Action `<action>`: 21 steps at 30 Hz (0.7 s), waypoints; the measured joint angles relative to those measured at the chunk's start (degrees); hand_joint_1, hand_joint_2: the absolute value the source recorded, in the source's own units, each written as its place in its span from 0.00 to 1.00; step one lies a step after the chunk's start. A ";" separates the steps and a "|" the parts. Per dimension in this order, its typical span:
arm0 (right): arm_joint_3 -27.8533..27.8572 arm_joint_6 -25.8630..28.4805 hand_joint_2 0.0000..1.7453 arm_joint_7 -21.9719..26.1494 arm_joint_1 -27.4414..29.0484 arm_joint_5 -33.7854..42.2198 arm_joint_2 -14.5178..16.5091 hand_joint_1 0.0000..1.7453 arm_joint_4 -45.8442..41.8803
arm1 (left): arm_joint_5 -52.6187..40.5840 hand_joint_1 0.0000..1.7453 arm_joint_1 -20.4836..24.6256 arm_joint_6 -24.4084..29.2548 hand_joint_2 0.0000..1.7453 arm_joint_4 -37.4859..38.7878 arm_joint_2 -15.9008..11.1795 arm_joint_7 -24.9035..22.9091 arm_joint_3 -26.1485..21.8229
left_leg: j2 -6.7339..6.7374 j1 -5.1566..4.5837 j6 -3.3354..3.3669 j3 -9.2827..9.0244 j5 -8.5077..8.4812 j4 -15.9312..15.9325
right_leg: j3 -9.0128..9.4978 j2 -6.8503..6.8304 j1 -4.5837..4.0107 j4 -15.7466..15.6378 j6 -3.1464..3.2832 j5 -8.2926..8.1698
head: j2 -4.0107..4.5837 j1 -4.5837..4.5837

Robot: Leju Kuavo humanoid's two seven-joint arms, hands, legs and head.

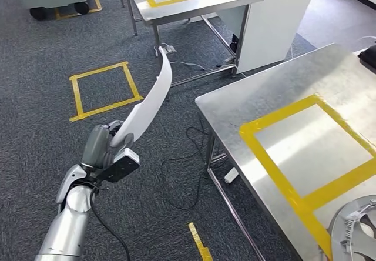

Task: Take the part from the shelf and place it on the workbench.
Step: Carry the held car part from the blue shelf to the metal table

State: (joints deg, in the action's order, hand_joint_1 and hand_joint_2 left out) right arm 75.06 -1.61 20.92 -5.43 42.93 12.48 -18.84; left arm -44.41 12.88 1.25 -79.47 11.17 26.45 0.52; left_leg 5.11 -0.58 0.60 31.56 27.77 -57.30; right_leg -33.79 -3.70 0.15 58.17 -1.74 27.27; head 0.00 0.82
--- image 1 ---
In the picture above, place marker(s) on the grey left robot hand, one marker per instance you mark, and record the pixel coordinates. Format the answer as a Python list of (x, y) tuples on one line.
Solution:
[(97, 146)]

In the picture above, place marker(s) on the white curved plastic part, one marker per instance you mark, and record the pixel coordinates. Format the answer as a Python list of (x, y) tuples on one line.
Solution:
[(146, 107)]

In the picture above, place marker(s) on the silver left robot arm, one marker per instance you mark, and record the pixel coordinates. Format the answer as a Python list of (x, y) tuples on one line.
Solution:
[(70, 220)]

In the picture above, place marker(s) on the steel workbench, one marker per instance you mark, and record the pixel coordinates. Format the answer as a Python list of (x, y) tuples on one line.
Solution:
[(235, 107)]

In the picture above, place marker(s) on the yellow floor tape square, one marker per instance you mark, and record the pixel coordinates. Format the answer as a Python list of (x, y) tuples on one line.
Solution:
[(77, 95)]

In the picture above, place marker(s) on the grey power strip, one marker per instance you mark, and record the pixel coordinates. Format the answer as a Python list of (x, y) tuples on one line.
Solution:
[(170, 49)]

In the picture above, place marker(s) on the steel table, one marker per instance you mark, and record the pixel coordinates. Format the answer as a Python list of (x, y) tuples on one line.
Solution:
[(164, 12)]

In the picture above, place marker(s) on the yellow floor tape marking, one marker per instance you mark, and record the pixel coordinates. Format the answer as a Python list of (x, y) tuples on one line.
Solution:
[(199, 243)]

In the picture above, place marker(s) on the white power strip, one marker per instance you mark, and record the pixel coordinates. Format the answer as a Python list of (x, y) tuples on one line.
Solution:
[(231, 175)]

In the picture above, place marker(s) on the black power adapter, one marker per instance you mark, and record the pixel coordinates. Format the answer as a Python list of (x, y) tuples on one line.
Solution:
[(234, 43)]

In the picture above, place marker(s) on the white desk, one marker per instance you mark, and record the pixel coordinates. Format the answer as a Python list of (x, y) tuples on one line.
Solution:
[(273, 29)]

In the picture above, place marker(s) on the grey wheel cover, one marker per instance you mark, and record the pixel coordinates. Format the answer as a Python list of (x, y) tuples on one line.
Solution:
[(343, 220)]

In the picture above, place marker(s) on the black zip case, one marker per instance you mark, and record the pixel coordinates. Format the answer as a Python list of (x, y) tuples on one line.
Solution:
[(368, 58)]

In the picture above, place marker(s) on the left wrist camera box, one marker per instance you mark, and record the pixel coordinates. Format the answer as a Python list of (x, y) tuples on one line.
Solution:
[(120, 167)]

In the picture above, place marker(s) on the yellow floor tape frame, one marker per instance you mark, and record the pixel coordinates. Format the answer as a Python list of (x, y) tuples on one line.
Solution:
[(97, 0)]

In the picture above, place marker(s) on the small yellow tape frame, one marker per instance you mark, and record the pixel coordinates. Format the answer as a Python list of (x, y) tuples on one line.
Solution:
[(264, 158)]

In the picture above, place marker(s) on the large yellow tape frame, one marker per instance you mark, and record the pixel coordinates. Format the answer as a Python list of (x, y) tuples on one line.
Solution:
[(317, 234)]

